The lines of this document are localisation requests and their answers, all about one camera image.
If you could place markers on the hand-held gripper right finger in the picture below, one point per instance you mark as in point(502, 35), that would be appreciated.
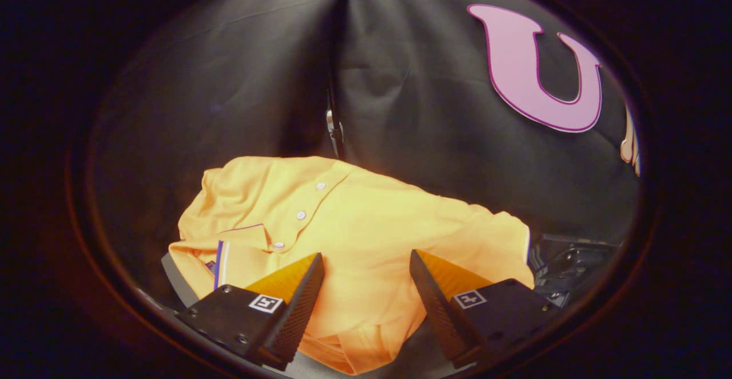
point(440, 316)

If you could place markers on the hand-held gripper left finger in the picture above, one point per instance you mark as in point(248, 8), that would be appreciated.
point(297, 316)

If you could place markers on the orange polo shirt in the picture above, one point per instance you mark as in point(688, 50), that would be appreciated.
point(366, 224)

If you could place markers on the dark cabinet with cream door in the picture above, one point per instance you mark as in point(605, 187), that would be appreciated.
point(174, 279)

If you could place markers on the black backdrop cloth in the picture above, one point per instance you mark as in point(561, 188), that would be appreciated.
point(257, 82)

